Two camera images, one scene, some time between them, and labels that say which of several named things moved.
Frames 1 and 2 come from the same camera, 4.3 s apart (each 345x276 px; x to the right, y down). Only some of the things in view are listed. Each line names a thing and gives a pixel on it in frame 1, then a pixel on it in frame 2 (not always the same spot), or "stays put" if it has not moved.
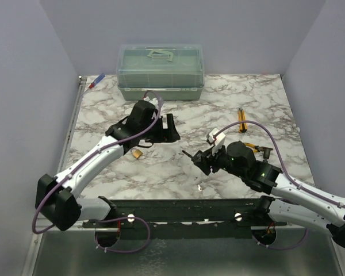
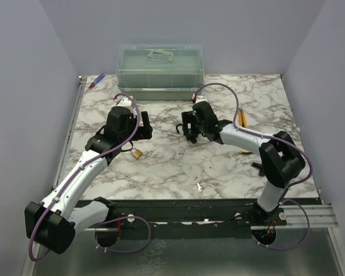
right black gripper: x=207 y=157 → x=189 y=117
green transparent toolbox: x=175 y=71 stays put
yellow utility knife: x=242 y=127 stays put
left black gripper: x=167 y=135 → x=143 y=132
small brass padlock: x=136 y=153 stays put
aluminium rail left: x=81 y=84 stays put
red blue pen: x=98 y=80 stays put
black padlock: x=187 y=154 → x=183 y=126
